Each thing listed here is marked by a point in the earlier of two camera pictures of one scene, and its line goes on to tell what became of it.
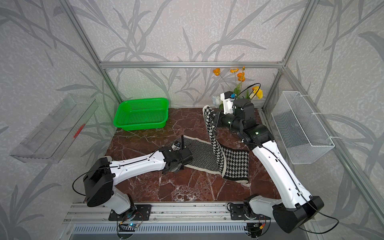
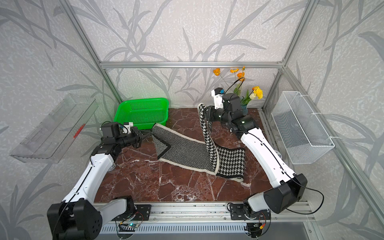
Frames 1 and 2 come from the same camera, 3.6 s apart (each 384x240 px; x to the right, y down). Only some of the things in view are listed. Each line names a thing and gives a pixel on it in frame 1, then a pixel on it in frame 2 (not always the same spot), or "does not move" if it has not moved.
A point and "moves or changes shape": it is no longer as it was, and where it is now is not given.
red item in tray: [79, 130] does not move
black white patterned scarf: [210, 157] moves or changes shape
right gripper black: [218, 118] to [209, 113]
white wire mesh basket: [302, 136] does not move
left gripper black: [181, 167] to [137, 134]
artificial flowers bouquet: [239, 77] does not move
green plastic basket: [142, 114] does not move
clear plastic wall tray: [48, 140] does not move
